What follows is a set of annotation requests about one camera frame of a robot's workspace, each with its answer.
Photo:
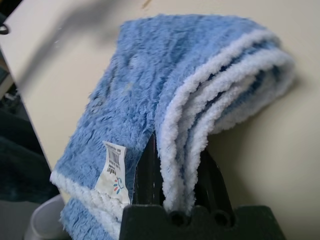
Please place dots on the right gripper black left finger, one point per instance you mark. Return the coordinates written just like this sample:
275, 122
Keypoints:
148, 180

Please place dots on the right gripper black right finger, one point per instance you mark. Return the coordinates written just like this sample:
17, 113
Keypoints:
212, 190

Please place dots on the blue rag with white trim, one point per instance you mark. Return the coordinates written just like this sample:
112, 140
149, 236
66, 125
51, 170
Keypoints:
155, 75

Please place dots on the grey round container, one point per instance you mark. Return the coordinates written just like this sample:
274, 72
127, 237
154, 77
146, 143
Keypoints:
45, 220

